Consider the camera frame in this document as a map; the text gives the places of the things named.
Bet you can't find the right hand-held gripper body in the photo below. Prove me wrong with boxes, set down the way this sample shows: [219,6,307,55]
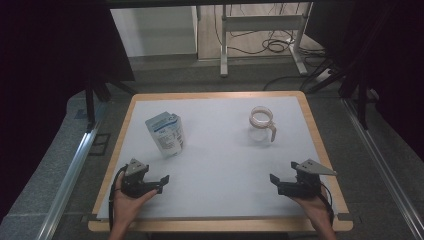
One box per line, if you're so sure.
[283,158,338,199]

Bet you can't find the black curtain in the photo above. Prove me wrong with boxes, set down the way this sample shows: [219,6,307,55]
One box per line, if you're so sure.
[305,0,424,163]
[0,0,136,223]

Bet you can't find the aluminium rail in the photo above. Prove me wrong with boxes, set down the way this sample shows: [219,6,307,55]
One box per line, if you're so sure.
[35,128,101,240]
[343,98,424,240]

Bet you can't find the white and blue refill pouch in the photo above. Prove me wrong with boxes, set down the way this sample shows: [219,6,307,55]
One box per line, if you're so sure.
[144,111,185,158]

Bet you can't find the black floor cable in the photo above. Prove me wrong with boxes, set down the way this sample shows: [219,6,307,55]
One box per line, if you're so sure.
[263,74,304,92]

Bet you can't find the black floor bracket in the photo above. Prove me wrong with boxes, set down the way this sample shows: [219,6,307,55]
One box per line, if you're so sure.
[88,133,111,157]

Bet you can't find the white metal desk frame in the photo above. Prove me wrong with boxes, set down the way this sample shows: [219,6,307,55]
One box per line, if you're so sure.
[219,2,309,78]

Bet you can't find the white table mat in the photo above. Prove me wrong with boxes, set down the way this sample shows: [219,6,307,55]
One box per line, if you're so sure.
[96,96,339,221]

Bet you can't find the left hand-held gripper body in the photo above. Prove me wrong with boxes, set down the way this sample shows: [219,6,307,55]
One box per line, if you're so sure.
[120,158,162,199]

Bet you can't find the clear glass jug beige handle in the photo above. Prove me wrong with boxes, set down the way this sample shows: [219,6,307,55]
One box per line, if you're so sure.
[248,105,278,144]

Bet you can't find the person's left hand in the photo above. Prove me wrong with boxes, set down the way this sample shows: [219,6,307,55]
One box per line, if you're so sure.
[113,171,158,225]

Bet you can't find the white panel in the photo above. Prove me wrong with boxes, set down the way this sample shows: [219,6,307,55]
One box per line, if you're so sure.
[109,5,198,58]

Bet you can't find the black tripod stand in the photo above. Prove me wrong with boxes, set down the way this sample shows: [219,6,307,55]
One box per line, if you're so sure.
[299,58,372,131]
[84,75,138,132]

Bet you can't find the tangle of black floor cables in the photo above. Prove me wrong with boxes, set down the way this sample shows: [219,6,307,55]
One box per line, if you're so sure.
[213,3,328,58]

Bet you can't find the person's right hand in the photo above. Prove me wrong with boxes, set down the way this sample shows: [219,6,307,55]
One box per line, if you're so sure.
[291,188,334,231]

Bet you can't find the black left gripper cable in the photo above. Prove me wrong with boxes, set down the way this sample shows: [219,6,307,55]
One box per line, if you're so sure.
[108,164,129,231]

